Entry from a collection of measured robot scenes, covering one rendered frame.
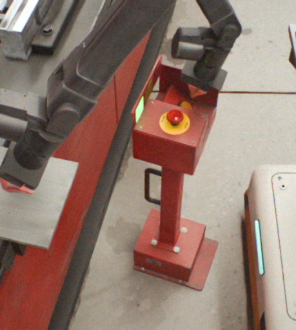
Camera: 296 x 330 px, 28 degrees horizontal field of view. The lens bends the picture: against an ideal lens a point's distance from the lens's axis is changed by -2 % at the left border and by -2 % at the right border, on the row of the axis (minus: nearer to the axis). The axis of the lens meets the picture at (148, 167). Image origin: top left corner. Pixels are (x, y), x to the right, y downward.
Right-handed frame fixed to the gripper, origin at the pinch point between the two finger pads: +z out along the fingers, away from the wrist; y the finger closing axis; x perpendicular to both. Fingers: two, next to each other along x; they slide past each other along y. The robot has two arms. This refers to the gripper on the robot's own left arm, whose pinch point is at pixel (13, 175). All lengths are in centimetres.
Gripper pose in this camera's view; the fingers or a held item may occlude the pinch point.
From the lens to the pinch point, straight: 108.6
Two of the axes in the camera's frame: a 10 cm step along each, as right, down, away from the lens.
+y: -2.4, 8.0, -5.5
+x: 8.4, 4.5, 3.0
